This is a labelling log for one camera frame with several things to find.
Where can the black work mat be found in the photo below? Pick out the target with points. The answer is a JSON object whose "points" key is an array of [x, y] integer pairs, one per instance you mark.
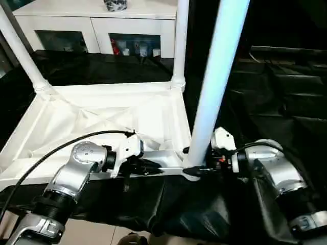
{"points": [[276, 112]]}

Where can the small grey bundle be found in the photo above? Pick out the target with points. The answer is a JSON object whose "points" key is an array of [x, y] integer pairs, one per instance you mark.
{"points": [[115, 4]]}

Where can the white glass-door cabinet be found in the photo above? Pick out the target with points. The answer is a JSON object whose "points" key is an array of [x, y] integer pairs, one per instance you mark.
{"points": [[76, 23]]}

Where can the white plastic table top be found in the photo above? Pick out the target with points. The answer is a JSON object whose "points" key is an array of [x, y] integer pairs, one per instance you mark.
{"points": [[76, 117]]}

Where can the small red bottle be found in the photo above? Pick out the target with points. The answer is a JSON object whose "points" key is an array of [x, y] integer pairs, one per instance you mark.
{"points": [[115, 49]]}

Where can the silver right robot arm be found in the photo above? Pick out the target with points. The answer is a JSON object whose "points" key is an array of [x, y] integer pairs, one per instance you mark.
{"points": [[278, 173]]}

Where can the white plastic table leg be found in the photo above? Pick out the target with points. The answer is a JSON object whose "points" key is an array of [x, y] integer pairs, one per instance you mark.
{"points": [[217, 76], [23, 48], [180, 41]]}

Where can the grey window curtain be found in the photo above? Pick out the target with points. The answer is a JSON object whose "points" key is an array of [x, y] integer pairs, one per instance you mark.
{"points": [[10, 30]]}

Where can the dark robot left foot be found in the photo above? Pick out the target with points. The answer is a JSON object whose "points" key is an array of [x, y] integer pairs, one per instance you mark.
{"points": [[134, 240]]}

